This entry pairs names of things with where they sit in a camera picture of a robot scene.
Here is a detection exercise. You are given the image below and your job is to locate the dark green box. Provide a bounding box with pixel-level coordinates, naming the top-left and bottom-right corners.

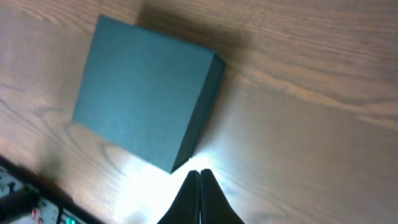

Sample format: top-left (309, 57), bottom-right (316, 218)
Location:
top-left (72, 16), bottom-right (225, 173)

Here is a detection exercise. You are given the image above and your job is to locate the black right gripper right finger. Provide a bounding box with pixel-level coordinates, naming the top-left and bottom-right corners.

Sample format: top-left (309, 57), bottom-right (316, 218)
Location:
top-left (200, 169), bottom-right (244, 224)

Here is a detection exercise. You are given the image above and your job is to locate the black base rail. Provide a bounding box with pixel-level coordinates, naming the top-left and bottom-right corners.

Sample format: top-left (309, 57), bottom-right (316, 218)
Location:
top-left (1, 157), bottom-right (102, 224)

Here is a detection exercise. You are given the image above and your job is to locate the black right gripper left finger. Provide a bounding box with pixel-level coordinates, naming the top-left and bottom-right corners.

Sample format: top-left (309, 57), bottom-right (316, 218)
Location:
top-left (158, 170), bottom-right (200, 224)

